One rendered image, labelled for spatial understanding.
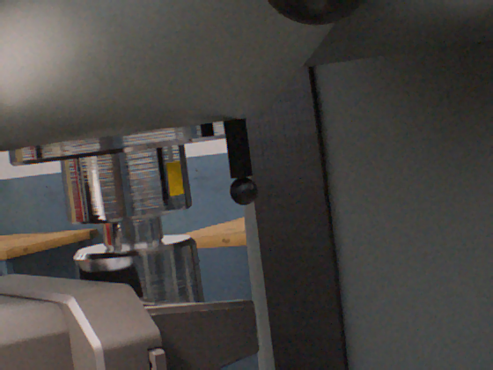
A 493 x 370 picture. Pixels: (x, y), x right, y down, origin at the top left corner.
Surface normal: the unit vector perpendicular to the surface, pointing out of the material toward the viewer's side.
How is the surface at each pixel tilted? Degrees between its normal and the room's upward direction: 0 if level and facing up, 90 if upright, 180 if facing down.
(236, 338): 90
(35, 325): 64
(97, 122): 149
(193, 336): 90
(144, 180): 90
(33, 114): 134
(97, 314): 45
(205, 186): 90
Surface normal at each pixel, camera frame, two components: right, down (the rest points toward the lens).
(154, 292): 0.35, 0.00
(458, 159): -0.48, 0.11
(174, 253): 0.71, -0.05
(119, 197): -0.03, 0.06
